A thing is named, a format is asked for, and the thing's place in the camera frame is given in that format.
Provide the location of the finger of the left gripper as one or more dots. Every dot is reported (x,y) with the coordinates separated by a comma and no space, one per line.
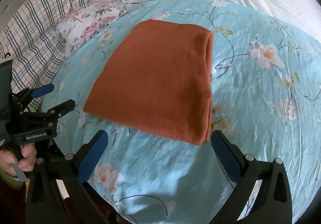
(59,110)
(41,91)

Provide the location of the light blue floral quilt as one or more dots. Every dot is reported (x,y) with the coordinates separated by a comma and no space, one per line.
(266,99)

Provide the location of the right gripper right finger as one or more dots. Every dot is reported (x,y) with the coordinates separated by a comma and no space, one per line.
(262,192)

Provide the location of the left forearm sleeve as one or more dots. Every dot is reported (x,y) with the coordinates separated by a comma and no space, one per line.
(13,193)

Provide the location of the plaid checkered blanket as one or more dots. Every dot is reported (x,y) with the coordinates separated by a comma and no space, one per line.
(37,54)

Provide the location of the black camera box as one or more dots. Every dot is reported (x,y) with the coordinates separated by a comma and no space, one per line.
(6,74)

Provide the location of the rust orange knit garment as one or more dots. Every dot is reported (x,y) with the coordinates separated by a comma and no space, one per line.
(158,81)

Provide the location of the white pink floral pillow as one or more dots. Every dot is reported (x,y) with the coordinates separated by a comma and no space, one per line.
(79,25)

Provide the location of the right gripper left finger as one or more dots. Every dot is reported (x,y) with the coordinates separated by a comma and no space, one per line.
(58,188)

